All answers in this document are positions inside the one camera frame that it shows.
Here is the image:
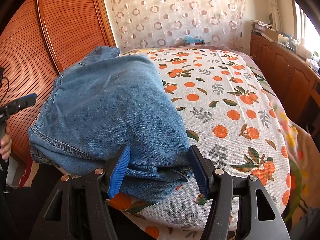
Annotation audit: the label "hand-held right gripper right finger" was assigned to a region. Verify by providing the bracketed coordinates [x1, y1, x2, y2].
[188, 145, 290, 240]

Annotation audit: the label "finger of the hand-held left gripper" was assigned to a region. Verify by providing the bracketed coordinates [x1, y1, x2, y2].
[5, 93, 37, 113]

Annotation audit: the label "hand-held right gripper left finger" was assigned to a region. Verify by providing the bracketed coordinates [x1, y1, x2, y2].
[30, 144, 131, 240]

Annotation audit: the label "dark blue jeans pants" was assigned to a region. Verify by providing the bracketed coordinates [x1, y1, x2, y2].
[30, 145, 65, 168]

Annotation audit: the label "light blue denim pants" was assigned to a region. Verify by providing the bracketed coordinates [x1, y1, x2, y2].
[27, 54, 194, 203]

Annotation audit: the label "medium blue denim pants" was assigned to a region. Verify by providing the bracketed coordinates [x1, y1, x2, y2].
[81, 45, 121, 64]

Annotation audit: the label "person's left hand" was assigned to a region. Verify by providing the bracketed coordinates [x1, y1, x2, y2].
[0, 125, 12, 160]

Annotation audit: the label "wooden slatted wardrobe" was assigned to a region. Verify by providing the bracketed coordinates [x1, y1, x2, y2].
[0, 0, 118, 160]

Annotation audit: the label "orange fruit print bed sheet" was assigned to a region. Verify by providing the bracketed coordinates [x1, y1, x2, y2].
[107, 47, 292, 240]

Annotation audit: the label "floral blanket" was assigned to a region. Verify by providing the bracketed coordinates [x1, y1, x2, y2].
[215, 44, 320, 230]

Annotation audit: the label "box with blue cloth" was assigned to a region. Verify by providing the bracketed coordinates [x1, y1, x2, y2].
[181, 35, 205, 47]

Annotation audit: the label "wooden cabinet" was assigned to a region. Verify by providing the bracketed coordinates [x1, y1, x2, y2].
[250, 31, 320, 130]

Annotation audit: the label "open cardboard box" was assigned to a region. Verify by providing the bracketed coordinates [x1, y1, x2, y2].
[264, 27, 285, 42]

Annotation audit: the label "stack of papers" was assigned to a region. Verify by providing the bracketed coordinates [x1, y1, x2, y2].
[251, 20, 273, 32]

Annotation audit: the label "sheer circle pattern curtain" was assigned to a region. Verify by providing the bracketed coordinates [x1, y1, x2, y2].
[102, 0, 247, 50]

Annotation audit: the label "window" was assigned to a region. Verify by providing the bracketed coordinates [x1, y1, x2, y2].
[291, 0, 320, 63]

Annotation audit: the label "beige window curtain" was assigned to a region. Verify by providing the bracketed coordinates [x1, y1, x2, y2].
[260, 0, 282, 30]

